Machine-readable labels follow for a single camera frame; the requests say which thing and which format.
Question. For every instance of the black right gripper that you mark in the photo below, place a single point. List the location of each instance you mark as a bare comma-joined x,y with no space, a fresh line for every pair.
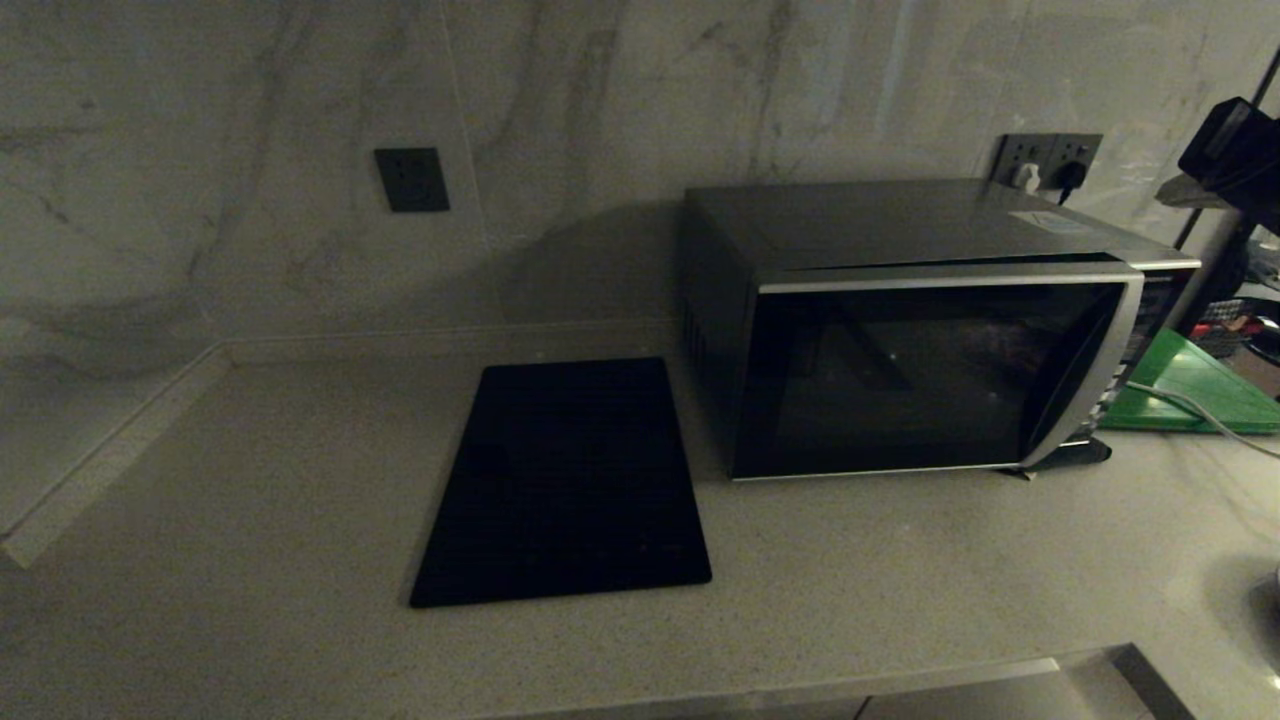
1262,185

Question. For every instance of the black glass microwave door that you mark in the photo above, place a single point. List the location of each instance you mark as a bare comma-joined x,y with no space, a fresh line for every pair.
880,380

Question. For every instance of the silver black microwave oven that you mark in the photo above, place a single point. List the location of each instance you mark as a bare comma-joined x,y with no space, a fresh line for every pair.
850,222

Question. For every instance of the black power plug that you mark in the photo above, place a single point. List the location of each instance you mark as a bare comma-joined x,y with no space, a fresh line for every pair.
1071,176

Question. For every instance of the white power plug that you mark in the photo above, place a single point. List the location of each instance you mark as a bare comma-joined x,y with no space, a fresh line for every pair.
1027,178

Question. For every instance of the green cutting board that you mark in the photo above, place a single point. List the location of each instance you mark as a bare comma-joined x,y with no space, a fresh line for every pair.
1190,380

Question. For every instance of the black induction cooktop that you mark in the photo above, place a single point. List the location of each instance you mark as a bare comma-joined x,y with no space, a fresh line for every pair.
570,480

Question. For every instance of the black shelf post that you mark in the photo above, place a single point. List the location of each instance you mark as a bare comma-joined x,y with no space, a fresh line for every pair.
1222,280

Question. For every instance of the dark double wall socket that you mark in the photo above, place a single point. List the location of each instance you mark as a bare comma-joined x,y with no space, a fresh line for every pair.
1045,148

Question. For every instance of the dark single wall socket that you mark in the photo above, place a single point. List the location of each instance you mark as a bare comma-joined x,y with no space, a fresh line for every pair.
412,180

